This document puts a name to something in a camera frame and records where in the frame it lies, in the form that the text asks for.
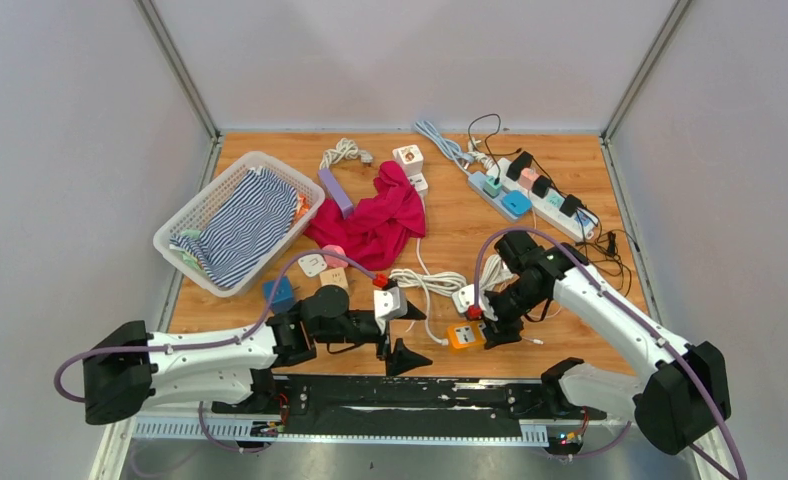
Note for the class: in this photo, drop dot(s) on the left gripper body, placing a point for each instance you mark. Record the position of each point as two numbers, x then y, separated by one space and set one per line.
362 331

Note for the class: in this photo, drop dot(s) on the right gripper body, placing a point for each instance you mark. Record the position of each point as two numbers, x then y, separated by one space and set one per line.
521 301

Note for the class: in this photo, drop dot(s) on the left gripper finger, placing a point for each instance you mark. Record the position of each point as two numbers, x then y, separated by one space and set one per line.
399 359
408 311

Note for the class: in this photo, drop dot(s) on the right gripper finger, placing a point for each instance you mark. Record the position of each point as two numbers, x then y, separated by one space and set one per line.
501 333
496 304

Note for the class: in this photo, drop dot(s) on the orange power strip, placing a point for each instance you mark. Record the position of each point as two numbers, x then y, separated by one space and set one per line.
467 335

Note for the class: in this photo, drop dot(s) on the beige dragon cube adapter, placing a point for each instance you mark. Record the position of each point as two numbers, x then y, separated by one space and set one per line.
335 277

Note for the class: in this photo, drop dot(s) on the pink square plug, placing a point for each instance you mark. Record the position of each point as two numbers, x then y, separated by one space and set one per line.
335 256

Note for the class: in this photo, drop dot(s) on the white USB charger plug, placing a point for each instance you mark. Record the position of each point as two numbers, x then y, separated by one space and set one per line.
312 265

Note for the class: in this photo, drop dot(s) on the blue cube adapter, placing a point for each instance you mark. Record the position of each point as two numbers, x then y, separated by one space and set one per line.
281 293

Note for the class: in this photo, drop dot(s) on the purple USB power strip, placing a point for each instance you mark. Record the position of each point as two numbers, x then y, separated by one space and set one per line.
336 192

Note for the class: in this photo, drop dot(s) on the white cube socket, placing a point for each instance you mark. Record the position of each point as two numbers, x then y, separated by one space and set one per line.
410 158

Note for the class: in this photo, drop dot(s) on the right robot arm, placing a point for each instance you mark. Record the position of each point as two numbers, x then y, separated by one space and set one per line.
678 393

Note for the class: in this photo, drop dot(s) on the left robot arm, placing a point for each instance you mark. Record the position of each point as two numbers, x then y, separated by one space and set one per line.
132 368

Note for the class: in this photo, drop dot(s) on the cyan square plug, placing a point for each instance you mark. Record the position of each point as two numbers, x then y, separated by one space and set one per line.
516 204

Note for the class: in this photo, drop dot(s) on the white long power strip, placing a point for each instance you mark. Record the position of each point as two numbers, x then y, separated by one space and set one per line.
526 181

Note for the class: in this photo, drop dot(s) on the magenta cloth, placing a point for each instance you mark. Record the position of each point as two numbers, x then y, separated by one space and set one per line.
377 231

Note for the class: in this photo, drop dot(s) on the light blue power strip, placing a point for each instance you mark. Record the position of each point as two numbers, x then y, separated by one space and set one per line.
491 191

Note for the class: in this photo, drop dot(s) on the white travel adapter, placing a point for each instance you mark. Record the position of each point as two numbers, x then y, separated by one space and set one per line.
420 184

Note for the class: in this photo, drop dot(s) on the blue striped cloth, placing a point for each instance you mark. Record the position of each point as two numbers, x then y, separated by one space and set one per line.
255 217

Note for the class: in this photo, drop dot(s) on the white plastic basket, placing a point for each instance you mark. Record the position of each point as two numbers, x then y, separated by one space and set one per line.
196 214

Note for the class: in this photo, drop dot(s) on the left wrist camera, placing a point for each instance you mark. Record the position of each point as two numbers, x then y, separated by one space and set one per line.
389 304

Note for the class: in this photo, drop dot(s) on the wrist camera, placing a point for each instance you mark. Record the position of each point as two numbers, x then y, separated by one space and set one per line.
389 304
463 299

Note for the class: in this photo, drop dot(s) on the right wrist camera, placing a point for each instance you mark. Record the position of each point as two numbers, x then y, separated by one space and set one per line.
463 299

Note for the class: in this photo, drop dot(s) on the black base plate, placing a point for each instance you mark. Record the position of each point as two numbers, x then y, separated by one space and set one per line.
405 406

